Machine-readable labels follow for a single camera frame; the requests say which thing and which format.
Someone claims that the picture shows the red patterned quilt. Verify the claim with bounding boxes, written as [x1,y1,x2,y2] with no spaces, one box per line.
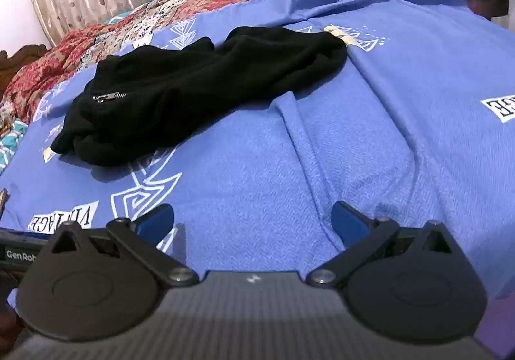
[0,0,270,123]

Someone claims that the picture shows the carved wooden headboard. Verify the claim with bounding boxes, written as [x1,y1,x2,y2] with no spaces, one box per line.
[0,44,49,97]

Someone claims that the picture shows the blue printed bedsheet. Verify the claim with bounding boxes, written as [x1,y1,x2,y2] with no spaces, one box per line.
[0,0,515,304]

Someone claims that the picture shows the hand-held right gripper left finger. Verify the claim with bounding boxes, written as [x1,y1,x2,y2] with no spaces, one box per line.
[46,203,200,287]

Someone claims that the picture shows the black pants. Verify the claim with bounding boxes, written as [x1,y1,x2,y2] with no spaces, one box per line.
[50,26,349,167]

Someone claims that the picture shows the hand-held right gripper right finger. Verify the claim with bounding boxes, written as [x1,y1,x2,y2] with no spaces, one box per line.
[306,200,457,287]

